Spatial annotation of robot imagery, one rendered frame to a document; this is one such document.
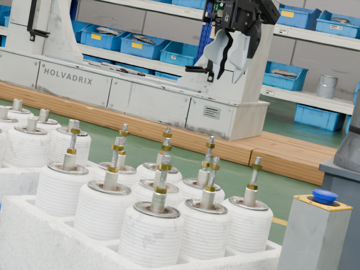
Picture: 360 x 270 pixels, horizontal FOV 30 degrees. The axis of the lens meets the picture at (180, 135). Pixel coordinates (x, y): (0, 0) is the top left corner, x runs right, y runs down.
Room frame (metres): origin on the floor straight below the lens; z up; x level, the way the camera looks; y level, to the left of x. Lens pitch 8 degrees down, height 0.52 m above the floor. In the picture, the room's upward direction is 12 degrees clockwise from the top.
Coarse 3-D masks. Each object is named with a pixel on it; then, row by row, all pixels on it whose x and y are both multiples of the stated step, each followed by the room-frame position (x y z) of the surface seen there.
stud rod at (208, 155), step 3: (210, 138) 1.28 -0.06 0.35; (213, 138) 1.28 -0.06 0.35; (210, 141) 1.28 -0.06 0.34; (213, 141) 1.28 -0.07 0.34; (207, 147) 1.28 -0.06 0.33; (207, 150) 1.28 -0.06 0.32; (210, 150) 1.28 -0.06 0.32; (207, 153) 1.28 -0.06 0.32; (210, 153) 1.28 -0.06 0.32; (207, 156) 1.28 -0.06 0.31; (210, 156) 1.28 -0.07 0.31; (207, 159) 1.28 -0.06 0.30; (207, 162) 1.28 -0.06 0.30; (204, 168) 1.28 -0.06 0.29; (207, 168) 1.28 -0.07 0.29
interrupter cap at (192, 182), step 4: (184, 180) 1.28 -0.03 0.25; (188, 180) 1.29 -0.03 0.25; (192, 180) 1.30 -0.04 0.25; (196, 180) 1.31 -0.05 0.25; (188, 184) 1.25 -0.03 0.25; (192, 184) 1.26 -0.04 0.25; (216, 184) 1.30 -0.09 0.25; (196, 188) 1.24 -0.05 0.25; (200, 188) 1.24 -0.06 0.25; (204, 188) 1.24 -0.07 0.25; (216, 188) 1.27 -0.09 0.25; (220, 188) 1.27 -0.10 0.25
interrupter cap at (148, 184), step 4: (140, 180) 1.20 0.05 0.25; (144, 180) 1.21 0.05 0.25; (148, 180) 1.22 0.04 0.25; (152, 180) 1.22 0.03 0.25; (140, 184) 1.17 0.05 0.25; (144, 184) 1.18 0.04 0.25; (148, 184) 1.19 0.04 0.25; (152, 184) 1.20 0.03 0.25; (168, 184) 1.22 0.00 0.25; (172, 184) 1.22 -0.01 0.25; (148, 188) 1.16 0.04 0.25; (152, 188) 1.16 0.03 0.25; (168, 188) 1.20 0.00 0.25; (172, 188) 1.19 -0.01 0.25; (176, 188) 1.20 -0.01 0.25; (168, 192) 1.16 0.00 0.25; (172, 192) 1.17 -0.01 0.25; (176, 192) 1.18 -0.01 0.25
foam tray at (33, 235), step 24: (0, 216) 1.18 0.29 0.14; (24, 216) 1.13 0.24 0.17; (48, 216) 1.11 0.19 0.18; (72, 216) 1.14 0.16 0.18; (0, 240) 1.17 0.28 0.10; (24, 240) 1.12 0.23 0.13; (48, 240) 1.08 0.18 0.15; (72, 240) 1.04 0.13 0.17; (0, 264) 1.16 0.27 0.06; (24, 264) 1.11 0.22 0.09; (48, 264) 1.07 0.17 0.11; (72, 264) 1.03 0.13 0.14; (96, 264) 0.99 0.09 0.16; (120, 264) 0.96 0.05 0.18; (192, 264) 1.02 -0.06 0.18; (216, 264) 1.04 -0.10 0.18; (240, 264) 1.08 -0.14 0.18; (264, 264) 1.13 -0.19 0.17
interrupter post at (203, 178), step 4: (200, 172) 1.27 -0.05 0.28; (204, 172) 1.27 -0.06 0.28; (208, 172) 1.27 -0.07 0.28; (200, 176) 1.27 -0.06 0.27; (204, 176) 1.27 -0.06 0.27; (208, 176) 1.27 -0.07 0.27; (200, 180) 1.27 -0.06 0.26; (204, 180) 1.27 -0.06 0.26; (208, 180) 1.28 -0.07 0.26; (196, 184) 1.28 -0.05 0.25; (200, 184) 1.27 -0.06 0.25; (204, 184) 1.27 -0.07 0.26
